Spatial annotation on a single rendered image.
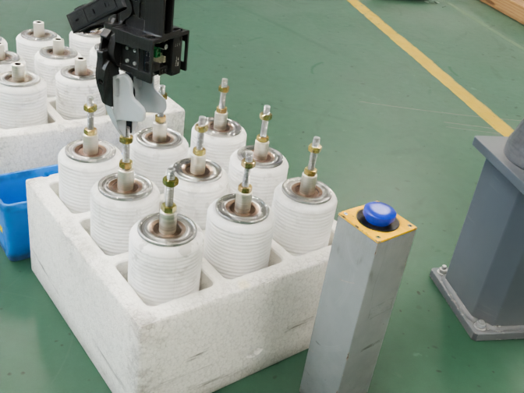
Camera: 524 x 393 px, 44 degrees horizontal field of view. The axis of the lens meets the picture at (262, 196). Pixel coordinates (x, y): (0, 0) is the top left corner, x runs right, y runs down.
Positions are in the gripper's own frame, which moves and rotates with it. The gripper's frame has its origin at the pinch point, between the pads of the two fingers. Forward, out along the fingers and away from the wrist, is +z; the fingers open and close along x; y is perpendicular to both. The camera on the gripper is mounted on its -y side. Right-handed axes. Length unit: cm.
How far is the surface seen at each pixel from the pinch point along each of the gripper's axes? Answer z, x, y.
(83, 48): 12, 43, -50
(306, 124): 35, 93, -15
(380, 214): 1.7, 5.7, 35.4
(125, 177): 7.4, -0.9, 1.3
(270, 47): 35, 145, -57
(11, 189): 25.7, 6.4, -31.4
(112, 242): 15.9, -4.4, 2.4
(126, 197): 9.2, -2.5, 3.1
